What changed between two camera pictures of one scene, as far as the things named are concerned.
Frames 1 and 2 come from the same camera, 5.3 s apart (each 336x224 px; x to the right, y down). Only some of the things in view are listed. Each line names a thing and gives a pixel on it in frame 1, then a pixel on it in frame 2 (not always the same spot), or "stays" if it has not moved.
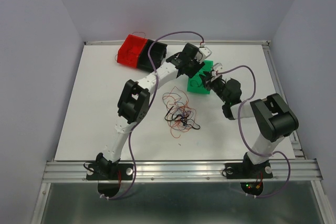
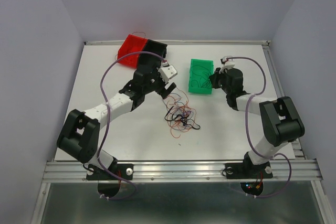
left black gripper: x=197 y=66 -> x=162 y=91
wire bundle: x=181 y=115 stays
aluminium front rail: x=192 y=171 stays
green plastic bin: x=195 y=84 stays
